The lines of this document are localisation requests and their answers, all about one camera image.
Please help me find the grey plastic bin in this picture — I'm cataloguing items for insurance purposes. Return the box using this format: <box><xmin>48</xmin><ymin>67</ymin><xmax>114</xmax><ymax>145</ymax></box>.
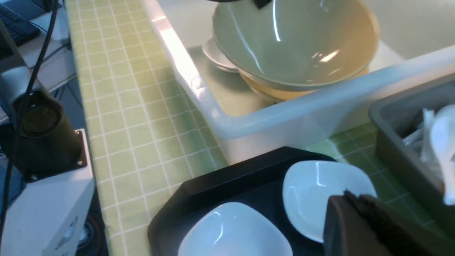
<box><xmin>369</xmin><ymin>74</ymin><xmax>455</xmax><ymax>238</ymax></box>

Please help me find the white square dish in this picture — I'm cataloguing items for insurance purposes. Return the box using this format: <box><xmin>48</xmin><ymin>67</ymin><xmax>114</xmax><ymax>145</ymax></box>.
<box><xmin>178</xmin><ymin>202</ymin><xmax>293</xmax><ymax>256</ymax></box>
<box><xmin>282</xmin><ymin>160</ymin><xmax>377</xmax><ymax>243</ymax></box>

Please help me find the large white plastic tub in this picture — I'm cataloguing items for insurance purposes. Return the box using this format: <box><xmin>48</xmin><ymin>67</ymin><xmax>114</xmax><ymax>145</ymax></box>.
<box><xmin>143</xmin><ymin>0</ymin><xmax>454</xmax><ymax>164</ymax></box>

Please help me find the black serving tray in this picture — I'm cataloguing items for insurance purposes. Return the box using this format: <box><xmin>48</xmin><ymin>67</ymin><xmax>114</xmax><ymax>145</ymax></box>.
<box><xmin>148</xmin><ymin>147</ymin><xmax>334</xmax><ymax>256</ymax></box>

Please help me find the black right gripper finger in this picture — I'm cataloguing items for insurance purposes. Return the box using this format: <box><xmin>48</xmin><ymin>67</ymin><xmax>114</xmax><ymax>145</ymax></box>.
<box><xmin>323</xmin><ymin>191</ymin><xmax>455</xmax><ymax>256</ymax></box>

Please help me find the black camera cable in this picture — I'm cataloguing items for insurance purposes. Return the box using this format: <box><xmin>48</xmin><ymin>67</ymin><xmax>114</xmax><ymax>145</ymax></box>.
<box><xmin>0</xmin><ymin>0</ymin><xmax>59</xmax><ymax>228</ymax></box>

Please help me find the green checkered tablecloth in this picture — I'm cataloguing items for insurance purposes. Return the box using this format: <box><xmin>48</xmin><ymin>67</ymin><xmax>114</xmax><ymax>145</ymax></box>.
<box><xmin>66</xmin><ymin>0</ymin><xmax>441</xmax><ymax>256</ymax></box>

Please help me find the tan bowl in tub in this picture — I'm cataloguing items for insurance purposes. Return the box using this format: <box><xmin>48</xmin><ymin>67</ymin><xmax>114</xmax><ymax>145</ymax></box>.
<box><xmin>237</xmin><ymin>67</ymin><xmax>370</xmax><ymax>102</ymax></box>

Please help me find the white soup spoon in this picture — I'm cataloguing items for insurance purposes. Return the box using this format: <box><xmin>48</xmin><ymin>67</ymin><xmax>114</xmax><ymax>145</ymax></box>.
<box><xmin>429</xmin><ymin>104</ymin><xmax>455</xmax><ymax>206</ymax></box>

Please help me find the white base cabinet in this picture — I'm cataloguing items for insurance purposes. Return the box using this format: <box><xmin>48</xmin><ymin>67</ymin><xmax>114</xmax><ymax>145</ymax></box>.
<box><xmin>1</xmin><ymin>129</ymin><xmax>95</xmax><ymax>256</ymax></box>

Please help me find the black keyboard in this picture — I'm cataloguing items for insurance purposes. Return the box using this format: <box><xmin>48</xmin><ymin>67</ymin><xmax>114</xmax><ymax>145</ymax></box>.
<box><xmin>0</xmin><ymin>4</ymin><xmax>41</xmax><ymax>47</ymax></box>

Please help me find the white dish in tub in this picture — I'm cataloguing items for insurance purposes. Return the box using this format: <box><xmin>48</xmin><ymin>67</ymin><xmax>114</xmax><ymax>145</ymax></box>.
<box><xmin>202</xmin><ymin>38</ymin><xmax>238</xmax><ymax>73</ymax></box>

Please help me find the tan noodle bowl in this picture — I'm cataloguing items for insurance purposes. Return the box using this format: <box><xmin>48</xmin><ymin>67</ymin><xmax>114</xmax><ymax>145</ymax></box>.
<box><xmin>212</xmin><ymin>0</ymin><xmax>380</xmax><ymax>92</ymax></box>

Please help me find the black robot base cylinder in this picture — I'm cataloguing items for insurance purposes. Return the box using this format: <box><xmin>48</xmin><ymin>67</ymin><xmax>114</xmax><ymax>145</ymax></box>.
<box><xmin>13</xmin><ymin>92</ymin><xmax>88</xmax><ymax>183</ymax></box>

